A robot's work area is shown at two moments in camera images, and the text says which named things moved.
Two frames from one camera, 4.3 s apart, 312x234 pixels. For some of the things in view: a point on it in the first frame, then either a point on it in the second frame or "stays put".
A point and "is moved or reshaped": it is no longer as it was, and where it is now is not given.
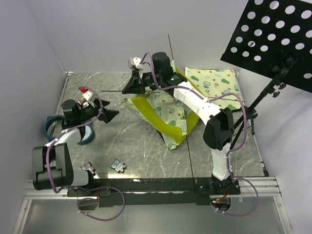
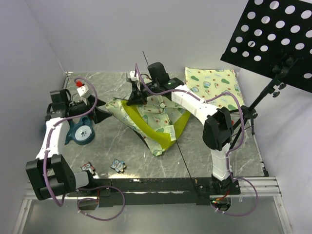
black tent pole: (159, 92) to (117, 98)
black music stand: (273, 37) stays put
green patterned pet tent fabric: (170, 120) is moved or reshaped
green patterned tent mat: (213, 84) stays put
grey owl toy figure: (88, 166) stays put
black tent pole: (185, 135) to (180, 149)
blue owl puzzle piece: (118, 165) stays put
